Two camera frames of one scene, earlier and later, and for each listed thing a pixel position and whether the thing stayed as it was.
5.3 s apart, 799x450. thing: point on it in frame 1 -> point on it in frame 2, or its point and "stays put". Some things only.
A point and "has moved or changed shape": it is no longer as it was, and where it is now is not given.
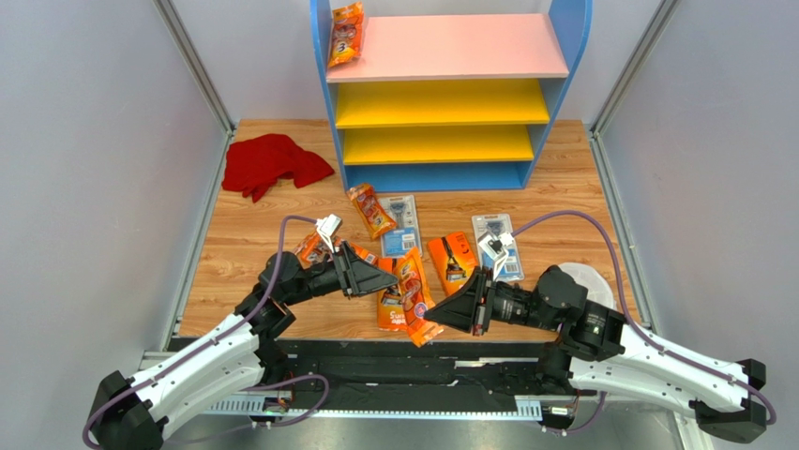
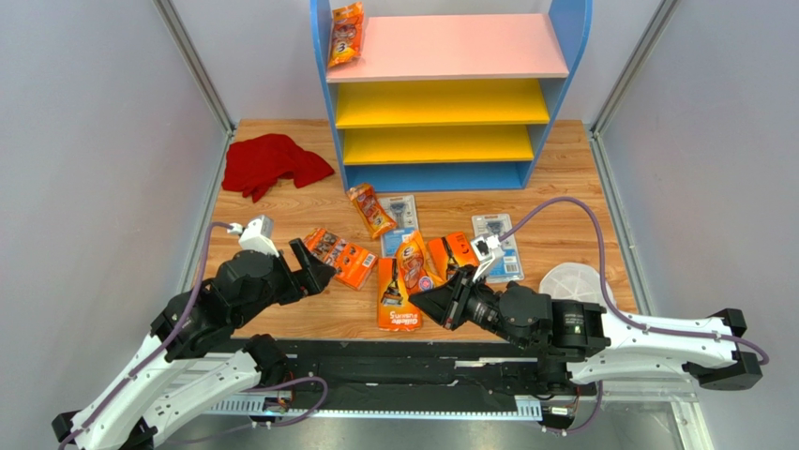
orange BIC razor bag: [346, 34] stays put
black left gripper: [364, 277] -> [312, 278]
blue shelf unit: [446, 102] stays put
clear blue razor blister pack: [497, 223] stays put
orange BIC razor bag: [417, 299] has moved or changed shape
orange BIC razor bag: [374, 216] stays put
